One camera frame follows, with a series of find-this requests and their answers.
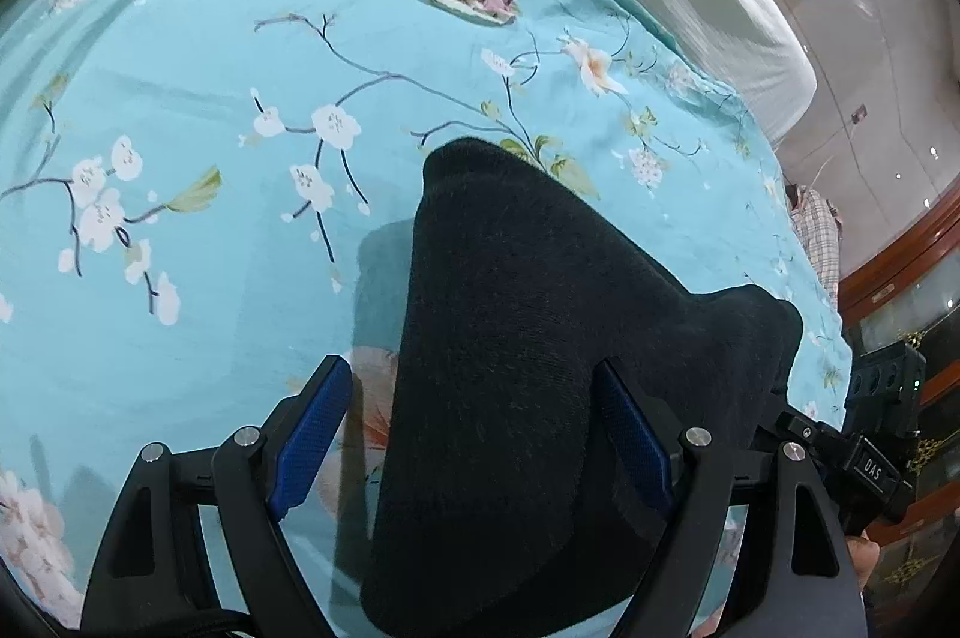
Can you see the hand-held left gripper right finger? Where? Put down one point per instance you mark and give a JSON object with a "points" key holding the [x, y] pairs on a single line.
{"points": [[637, 443]]}

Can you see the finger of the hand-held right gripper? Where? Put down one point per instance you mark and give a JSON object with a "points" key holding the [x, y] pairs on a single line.
{"points": [[814, 435]]}

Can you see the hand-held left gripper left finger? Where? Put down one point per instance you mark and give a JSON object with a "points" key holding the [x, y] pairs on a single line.
{"points": [[311, 428]]}

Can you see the black pants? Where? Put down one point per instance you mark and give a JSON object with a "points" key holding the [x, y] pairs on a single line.
{"points": [[510, 345]]}

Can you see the person's right hand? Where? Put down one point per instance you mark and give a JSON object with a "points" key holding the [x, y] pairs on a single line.
{"points": [[862, 559]]}

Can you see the wooden cabinet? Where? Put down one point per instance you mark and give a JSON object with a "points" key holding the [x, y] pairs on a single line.
{"points": [[907, 278]]}

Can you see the plaid cloth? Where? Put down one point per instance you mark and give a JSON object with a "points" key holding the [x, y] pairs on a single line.
{"points": [[817, 233]]}

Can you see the blue floral bed sheet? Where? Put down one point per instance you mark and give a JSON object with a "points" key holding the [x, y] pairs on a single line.
{"points": [[225, 45]]}

